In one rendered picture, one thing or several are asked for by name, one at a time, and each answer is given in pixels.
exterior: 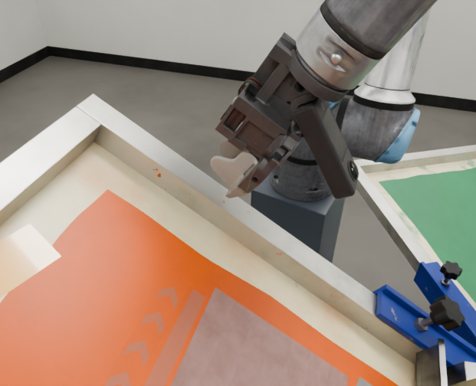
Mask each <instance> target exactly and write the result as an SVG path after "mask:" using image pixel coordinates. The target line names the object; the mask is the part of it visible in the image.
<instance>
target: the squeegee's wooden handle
mask: <svg viewBox="0 0 476 386"><path fill-rule="evenodd" d="M449 386H476V378H473V379H470V380H467V381H463V382H460V383H457V384H452V385H449Z"/></svg>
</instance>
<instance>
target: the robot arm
mask: <svg viewBox="0 0 476 386"><path fill-rule="evenodd" d="M437 1H438V0H325V1H324V2H323V4H322V5H321V6H320V7H319V8H318V9H317V11H316V12H315V14H314V15H313V17H312V18H311V19H310V20H309V21H308V23H307V25H306V26H305V27H304V29H303V30H302V32H301V33H300V34H299V35H298V36H297V39H296V40H294V39H293V38H292V37H290V36H289V35H288V34H286V33H285V32H284V33H283V34H282V35H281V37H280V39H279V40H278V41H277V43H276V44H275V45H274V47H273V48H272V49H271V51H270V53H269V54H268V56H267V57H266V58H265V59H264V61H263V63H262V64H261V66H260V67H259V68H258V69H257V71H256V72H255V74H254V75H253V77H249V78H248V79H247V80H246V81H245V82H244V83H243V84H242V85H241V87H240V88H239V90H238V95H237V96H236V97H235V98H234V99H233V101H232V102H231V105H230V106H229V108H227V110H226V111H225V113H224V114H223V116H222V117H221V119H220V120H221V122H220V123H219V124H218V125H217V127H216V128H215V130H216V131H218V132H219V133H221V134H222V135H223V136H224V137H226V138H227V139H228V141H224V142H223V143H222V144H221V146H220V152H221V154H222V155H223V156H224V157H221V156H215V157H213V158H212V159H211V161H210V165H211V167H212V169H213V170H214V171H215V172H216V173H217V174H218V175H219V177H220V178H221V179H222V180H223V181H224V182H225V183H226V184H227V185H228V186H229V188H230V189H229V190H228V192H227V194H226V197H227V198H235V197H239V196H242V195H246V194H247V193H250V192H251V191H253V190H254V189H255V188H256V187H258V186H259V185H260V184H261V183H262V182H263V181H264V180H265V179H266V178H267V177H268V176H269V175H270V174H271V179H270V180H271V186H272V187H273V189H274V190H275V191H276V192H277V193H279V194H280V195H282V196H284V197H286V198H289V199H292V200H296V201H316V200H320V199H322V198H325V197H326V196H328V195H329V194H330V193H331V192H332V194H333V196H334V197H335V198H336V199H341V198H346V197H350V196H353V195H354V194H355V191H356V185H357V182H358V178H359V171H358V168H357V166H356V163H355V162H354V161H353V157H354V158H358V159H365V160H370V161H373V162H375V163H377V162H381V163H387V164H396V163H397V162H399V161H400V160H401V159H402V157H403V156H404V154H405V151H406V150H407V148H408V146H409V143H410V141H411V139H412V136H413V134H414V131H415V128H416V125H417V123H418V121H419V116H420V111H419V110H417V109H416V108H414V105H415V98H414V96H413V95H412V93H411V91H410V86H411V84H412V78H413V75H414V72H415V67H416V64H417V60H418V57H419V52H420V49H421V46H422V41H423V38H424V34H425V29H426V26H427V23H428V17H429V15H430V11H431V8H432V6H433V5H434V4H435V3H436V2H437ZM364 77H365V81H364V84H363V85H361V86H360V87H358V88H357V89H355V91H354V94H353V98H352V99H350V98H346V97H344V96H345V95H346V94H347V93H348V92H349V91H350V90H352V89H354V88H355V87H356V86H357V85H358V84H359V83H360V82H361V81H362V80H363V78H364ZM249 79H250V80H249ZM246 83H248V84H247V85H246ZM241 122H242V124H241ZM240 124H241V125H240ZM239 125H240V126H239ZM238 126H239V127H238ZM237 128H238V129H237ZM236 129H237V130H236ZM235 130H236V131H235Z"/></svg>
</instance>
